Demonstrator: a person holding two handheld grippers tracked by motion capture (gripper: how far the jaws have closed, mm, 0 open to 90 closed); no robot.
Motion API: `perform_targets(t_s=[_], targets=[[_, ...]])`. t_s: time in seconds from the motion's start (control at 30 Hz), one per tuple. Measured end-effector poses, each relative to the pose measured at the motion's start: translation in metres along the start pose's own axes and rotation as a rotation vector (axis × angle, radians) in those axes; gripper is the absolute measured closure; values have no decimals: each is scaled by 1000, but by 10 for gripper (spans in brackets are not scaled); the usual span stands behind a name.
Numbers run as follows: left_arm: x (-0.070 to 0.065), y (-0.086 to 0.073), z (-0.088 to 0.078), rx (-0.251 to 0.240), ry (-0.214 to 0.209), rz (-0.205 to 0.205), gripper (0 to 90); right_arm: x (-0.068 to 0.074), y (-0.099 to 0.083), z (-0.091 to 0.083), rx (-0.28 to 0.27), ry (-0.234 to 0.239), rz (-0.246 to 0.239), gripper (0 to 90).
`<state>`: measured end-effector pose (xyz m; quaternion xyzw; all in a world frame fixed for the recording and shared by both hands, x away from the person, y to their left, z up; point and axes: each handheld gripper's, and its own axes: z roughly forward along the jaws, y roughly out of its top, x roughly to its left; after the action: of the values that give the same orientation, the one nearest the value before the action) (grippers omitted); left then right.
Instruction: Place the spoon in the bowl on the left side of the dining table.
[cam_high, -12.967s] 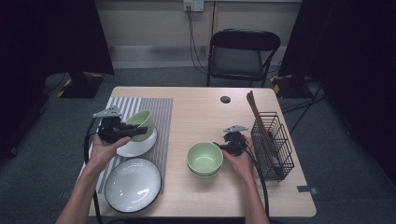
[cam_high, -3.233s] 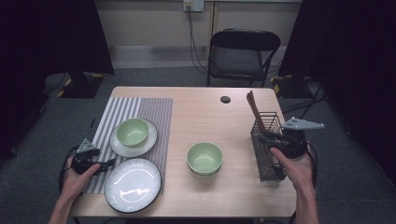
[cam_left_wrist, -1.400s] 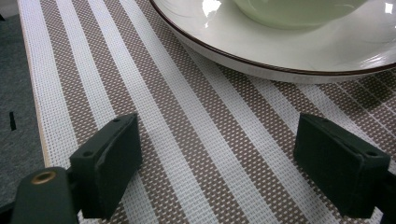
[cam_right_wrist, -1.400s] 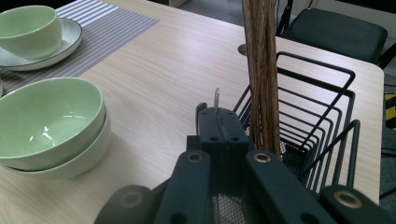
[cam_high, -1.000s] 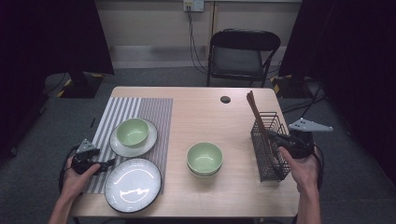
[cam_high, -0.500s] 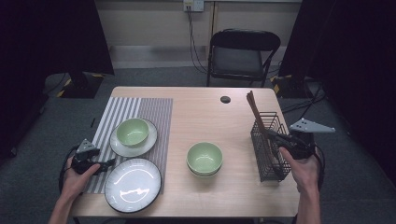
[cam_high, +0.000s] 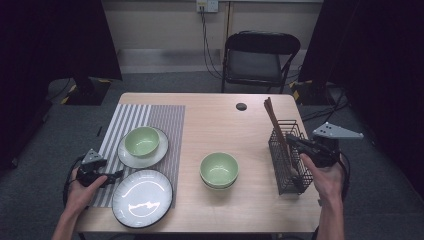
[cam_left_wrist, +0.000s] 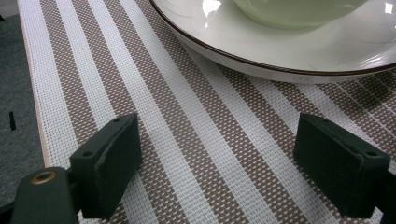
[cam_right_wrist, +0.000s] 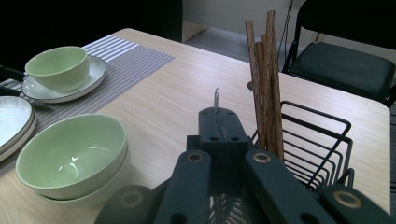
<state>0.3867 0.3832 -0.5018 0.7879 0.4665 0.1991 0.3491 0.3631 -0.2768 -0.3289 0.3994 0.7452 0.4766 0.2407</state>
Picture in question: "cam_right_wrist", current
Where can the grey striped placemat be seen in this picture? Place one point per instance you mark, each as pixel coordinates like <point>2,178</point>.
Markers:
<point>130,68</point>

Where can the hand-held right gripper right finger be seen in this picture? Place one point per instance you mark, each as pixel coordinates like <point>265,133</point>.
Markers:
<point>233,140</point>

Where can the brown wooden chopstick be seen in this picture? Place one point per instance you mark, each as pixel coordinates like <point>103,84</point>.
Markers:
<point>261,93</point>
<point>267,77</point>
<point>252,62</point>
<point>275,77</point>

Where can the black folding chair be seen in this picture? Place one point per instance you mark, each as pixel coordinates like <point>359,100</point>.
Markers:
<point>342,68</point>

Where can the white plate with black rim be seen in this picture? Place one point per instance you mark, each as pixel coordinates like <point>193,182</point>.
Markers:
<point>12,118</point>
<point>93,74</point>

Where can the green bowl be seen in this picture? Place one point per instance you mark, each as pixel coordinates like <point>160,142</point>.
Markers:
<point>71,152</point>
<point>118,183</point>
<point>59,70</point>

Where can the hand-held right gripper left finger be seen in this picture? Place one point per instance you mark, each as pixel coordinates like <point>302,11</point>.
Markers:
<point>211,133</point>

